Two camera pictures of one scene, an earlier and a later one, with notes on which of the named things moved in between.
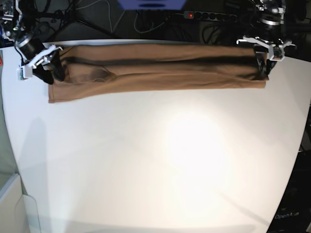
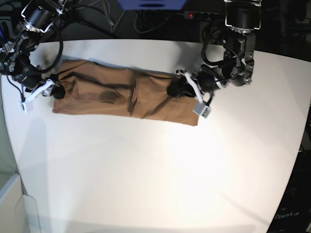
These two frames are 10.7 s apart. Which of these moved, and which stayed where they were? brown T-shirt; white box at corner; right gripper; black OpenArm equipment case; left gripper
Moved: right gripper; brown T-shirt; left gripper
Stayed: black OpenArm equipment case; white box at corner
